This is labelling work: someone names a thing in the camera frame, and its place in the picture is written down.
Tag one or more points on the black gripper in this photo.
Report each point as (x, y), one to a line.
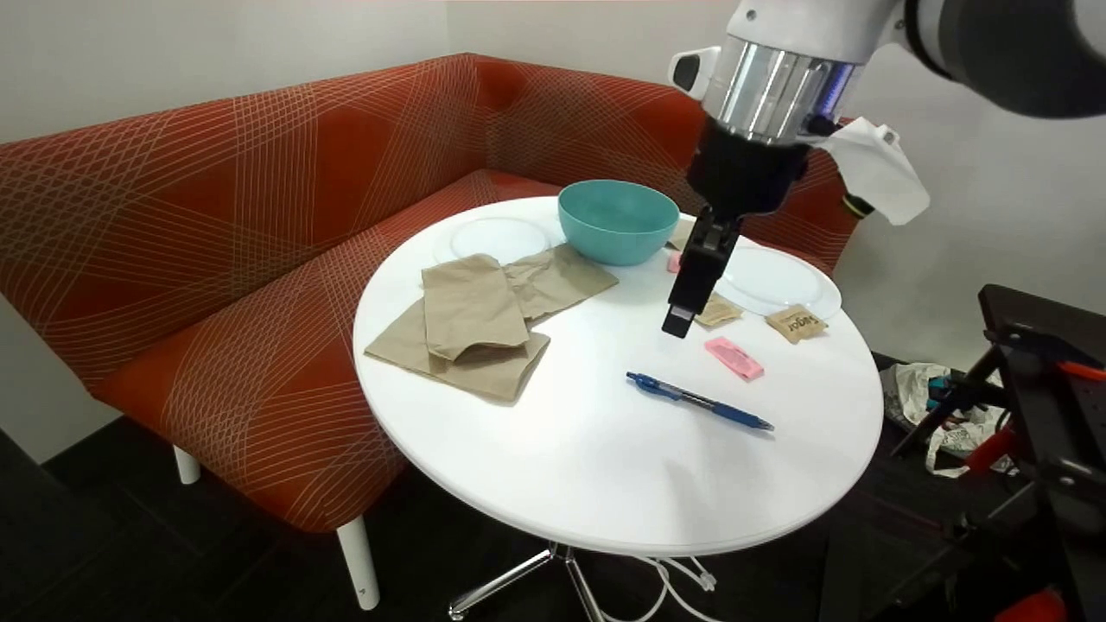
(744, 174)

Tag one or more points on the teal blue bowl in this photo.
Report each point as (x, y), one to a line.
(615, 225)

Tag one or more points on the blue pen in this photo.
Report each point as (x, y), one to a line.
(697, 401)

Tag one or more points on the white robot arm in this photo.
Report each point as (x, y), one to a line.
(831, 47)

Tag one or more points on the small pink packet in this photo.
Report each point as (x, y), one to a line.
(672, 264)

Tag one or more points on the small brown napkin corner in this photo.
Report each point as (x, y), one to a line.
(677, 232)

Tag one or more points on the large clear plastic plate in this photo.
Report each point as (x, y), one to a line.
(778, 284)

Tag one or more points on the large pink packet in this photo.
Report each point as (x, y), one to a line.
(735, 358)

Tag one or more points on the printed brown paper packet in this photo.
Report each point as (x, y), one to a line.
(796, 324)

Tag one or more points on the crumpled brown napkin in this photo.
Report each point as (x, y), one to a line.
(559, 284)

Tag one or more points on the small clear plastic plate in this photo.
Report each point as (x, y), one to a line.
(498, 240)

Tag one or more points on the folded brown napkin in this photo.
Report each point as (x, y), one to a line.
(471, 307)

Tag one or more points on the large flat brown napkin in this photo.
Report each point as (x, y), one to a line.
(487, 371)

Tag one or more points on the white bag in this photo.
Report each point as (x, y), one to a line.
(921, 391)

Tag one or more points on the chrome table base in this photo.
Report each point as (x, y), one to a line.
(542, 573)

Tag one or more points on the black and red stand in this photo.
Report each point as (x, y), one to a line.
(1057, 401)

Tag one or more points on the long white sofa leg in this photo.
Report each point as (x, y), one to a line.
(361, 563)

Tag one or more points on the orange patterned corner sofa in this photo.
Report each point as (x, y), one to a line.
(229, 228)

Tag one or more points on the short white sofa leg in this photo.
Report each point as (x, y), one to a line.
(186, 467)

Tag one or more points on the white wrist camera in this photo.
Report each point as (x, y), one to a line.
(884, 166)

